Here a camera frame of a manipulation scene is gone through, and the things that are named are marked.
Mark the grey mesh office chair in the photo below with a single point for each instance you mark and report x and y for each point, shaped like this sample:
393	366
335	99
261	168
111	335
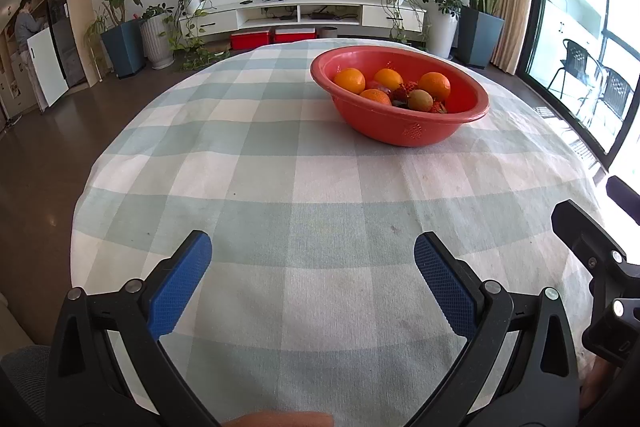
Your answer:
25	369

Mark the black set-top box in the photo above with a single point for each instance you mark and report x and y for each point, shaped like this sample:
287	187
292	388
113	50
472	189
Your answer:
325	16

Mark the white wall cabinet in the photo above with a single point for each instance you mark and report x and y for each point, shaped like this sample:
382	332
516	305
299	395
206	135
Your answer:
7	57

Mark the mandarin with stem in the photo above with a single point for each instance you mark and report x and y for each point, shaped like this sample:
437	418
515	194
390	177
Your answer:
388	78

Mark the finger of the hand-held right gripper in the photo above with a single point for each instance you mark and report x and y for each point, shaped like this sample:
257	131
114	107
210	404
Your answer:
575	222
622	197

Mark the person's left hand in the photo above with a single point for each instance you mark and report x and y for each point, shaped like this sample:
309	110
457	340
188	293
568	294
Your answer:
280	421

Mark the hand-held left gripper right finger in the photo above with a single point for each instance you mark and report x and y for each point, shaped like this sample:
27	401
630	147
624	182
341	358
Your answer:
442	282

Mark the black sliding door frame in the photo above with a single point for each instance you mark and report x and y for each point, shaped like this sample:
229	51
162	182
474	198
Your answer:
537	7

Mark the checked green white tablecloth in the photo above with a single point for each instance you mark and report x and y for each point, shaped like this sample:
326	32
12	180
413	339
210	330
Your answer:
300	207

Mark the large smooth orange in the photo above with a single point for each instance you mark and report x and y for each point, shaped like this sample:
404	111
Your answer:
350	80

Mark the red plastic colander bowl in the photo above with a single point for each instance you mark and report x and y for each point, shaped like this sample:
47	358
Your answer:
400	130

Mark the black patio chair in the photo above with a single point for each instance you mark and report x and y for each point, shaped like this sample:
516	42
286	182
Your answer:
575	57
612	94

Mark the person's right hand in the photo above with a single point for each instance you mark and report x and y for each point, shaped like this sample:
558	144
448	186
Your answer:
595	382

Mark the bushy plant in white pot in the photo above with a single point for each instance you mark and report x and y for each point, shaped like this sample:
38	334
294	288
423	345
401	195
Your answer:
442	32

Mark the white television cabinet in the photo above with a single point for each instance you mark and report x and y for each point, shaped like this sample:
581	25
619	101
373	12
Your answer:
330	4

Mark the plant in ribbed white pot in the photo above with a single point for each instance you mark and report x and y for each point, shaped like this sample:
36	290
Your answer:
157	39

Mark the red storage box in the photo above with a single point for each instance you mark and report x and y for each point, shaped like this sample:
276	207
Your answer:
250	39
295	35

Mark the scuffed mandarin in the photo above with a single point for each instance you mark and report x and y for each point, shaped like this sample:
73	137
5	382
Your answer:
434	86

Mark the brown kiwi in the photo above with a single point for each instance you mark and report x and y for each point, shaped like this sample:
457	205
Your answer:
420	100

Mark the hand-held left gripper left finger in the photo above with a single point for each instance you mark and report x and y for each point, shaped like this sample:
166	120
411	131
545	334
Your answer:
180	282

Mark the small orange yellow tomato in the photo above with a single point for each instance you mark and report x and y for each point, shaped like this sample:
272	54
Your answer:
375	98

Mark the grey round container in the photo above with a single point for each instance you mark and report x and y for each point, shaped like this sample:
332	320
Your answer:
328	32

